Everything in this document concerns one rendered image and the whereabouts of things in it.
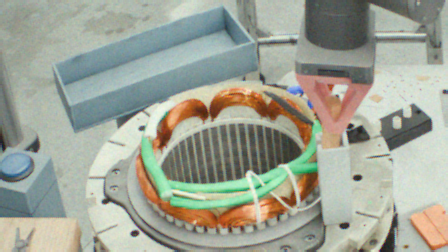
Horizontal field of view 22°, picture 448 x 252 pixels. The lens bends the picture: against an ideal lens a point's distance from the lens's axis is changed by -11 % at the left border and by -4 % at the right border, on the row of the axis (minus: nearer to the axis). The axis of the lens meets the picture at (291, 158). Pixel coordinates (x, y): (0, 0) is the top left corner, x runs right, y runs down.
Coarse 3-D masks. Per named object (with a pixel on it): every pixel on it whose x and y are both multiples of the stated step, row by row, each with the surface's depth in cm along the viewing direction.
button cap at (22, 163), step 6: (6, 156) 138; (12, 156) 137; (18, 156) 137; (24, 156) 137; (6, 162) 137; (12, 162) 136; (18, 162) 136; (24, 162) 136; (30, 162) 137; (6, 168) 136; (12, 168) 136; (18, 168) 136; (24, 168) 136; (6, 174) 136; (12, 174) 135; (18, 174) 135
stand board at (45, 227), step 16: (0, 224) 125; (16, 224) 125; (32, 224) 125; (48, 224) 124; (64, 224) 124; (0, 240) 123; (32, 240) 123; (48, 240) 122; (64, 240) 122; (80, 240) 125
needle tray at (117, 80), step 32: (160, 32) 153; (192, 32) 155; (224, 32) 157; (64, 64) 149; (96, 64) 151; (128, 64) 153; (160, 64) 152; (192, 64) 145; (224, 64) 147; (256, 64) 149; (64, 96) 143; (96, 96) 142; (128, 96) 144; (160, 96) 146
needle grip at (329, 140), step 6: (324, 96) 110; (330, 96) 110; (330, 102) 110; (336, 102) 110; (330, 108) 109; (336, 108) 110; (336, 114) 110; (324, 132) 111; (324, 138) 112; (330, 138) 112; (336, 138) 112; (324, 144) 112; (330, 144) 112; (336, 144) 112
